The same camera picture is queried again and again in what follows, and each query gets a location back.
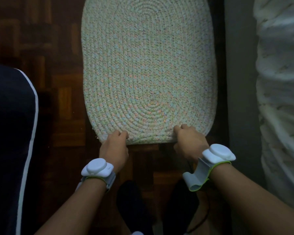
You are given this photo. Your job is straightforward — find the person's dark right leg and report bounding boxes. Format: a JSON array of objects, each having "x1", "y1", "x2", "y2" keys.
[{"x1": 163, "y1": 186, "x2": 200, "y2": 235}]

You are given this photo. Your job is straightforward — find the oval braided pastel rug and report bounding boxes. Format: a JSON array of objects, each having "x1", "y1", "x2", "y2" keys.
[{"x1": 81, "y1": 0, "x2": 218, "y2": 145}]

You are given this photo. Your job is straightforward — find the person's right hand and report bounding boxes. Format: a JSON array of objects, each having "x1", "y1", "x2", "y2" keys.
[{"x1": 173, "y1": 124, "x2": 210, "y2": 165}]

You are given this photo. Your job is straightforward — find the person's left forearm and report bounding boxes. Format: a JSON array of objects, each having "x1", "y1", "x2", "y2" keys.
[{"x1": 35, "y1": 178, "x2": 107, "y2": 235}]

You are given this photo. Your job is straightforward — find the dark navy white-piped cushion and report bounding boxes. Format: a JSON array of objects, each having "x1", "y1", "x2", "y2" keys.
[{"x1": 0, "y1": 61, "x2": 39, "y2": 235}]

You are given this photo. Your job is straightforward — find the white left wrist tracker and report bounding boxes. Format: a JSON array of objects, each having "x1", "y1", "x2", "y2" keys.
[{"x1": 75, "y1": 158, "x2": 116, "y2": 193}]

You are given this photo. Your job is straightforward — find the white wrist tracker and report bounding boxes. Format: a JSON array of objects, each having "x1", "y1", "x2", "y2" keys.
[
  {"x1": 75, "y1": 158, "x2": 116, "y2": 193},
  {"x1": 182, "y1": 144, "x2": 236, "y2": 192}
]

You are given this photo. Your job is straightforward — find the person's dark leg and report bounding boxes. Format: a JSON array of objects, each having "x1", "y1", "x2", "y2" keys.
[
  {"x1": 163, "y1": 186, "x2": 200, "y2": 235},
  {"x1": 116, "y1": 180, "x2": 153, "y2": 235}
]

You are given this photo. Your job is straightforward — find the person's dark left leg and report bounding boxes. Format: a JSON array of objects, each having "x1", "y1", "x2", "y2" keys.
[{"x1": 116, "y1": 180, "x2": 153, "y2": 235}]

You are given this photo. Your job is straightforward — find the grey bed frame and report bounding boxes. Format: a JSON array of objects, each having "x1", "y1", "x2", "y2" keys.
[{"x1": 223, "y1": 0, "x2": 266, "y2": 186}]

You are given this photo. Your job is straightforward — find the person's right forearm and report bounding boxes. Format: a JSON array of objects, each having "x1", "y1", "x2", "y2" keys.
[{"x1": 209, "y1": 163, "x2": 294, "y2": 235}]

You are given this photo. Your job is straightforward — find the white patterned bed sheet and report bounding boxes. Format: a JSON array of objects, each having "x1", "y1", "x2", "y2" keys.
[{"x1": 253, "y1": 0, "x2": 294, "y2": 213}]

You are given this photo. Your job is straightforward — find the white right wrist tracker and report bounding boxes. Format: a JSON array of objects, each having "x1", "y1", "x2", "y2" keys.
[{"x1": 182, "y1": 144, "x2": 236, "y2": 192}]

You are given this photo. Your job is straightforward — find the person's left hand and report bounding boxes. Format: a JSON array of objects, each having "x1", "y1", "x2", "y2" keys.
[{"x1": 99, "y1": 130, "x2": 130, "y2": 174}]

